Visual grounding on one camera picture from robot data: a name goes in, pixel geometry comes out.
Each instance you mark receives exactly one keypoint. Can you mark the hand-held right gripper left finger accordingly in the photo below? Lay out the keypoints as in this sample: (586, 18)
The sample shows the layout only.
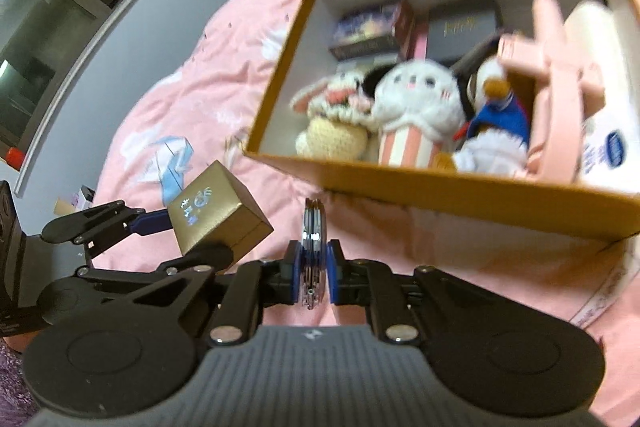
(292, 272)

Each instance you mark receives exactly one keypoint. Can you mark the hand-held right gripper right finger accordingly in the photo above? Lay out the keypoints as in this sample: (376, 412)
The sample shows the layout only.
(334, 272)

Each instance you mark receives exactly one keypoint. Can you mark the dark illustrated card box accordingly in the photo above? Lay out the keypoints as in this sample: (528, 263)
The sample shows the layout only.
(370, 27)

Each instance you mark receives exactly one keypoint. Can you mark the beige crochet doll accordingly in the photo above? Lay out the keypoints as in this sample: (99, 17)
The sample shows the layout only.
(332, 132)

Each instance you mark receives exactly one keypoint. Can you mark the small cardboard items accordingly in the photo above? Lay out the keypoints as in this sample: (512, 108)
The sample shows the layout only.
(75, 202)

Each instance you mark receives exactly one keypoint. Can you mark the duck plush toy blue hat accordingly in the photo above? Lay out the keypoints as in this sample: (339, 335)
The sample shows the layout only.
(495, 117)

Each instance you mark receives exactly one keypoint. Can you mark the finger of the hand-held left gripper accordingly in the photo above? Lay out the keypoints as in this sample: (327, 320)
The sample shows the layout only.
(100, 219)
(150, 279)

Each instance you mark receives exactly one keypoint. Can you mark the small red object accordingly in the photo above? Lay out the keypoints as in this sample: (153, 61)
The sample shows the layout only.
(15, 156)

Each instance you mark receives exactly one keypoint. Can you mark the dark grey box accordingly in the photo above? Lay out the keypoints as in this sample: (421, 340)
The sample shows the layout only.
(465, 27)

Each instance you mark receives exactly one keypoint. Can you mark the small gold box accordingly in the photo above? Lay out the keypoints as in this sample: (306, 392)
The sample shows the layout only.
(215, 207)

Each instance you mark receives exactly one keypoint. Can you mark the pink printed blanket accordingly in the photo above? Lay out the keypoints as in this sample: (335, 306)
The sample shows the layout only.
(200, 57)

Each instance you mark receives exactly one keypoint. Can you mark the silver round disc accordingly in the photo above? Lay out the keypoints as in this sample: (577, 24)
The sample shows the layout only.
(312, 232)

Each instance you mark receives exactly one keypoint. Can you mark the orange cardboard box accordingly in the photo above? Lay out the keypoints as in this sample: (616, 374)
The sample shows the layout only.
(450, 192)

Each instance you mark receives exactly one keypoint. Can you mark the glass sliding door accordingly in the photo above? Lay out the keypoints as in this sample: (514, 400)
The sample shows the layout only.
(50, 7)

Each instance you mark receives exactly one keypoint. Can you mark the white bunny plush toy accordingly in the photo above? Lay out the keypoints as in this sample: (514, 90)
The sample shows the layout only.
(420, 97)

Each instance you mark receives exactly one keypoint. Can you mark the pink pouch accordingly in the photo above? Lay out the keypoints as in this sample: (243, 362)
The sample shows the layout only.
(421, 42)

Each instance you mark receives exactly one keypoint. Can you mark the purple fluffy rug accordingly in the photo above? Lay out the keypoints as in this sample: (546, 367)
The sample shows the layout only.
(10, 387)

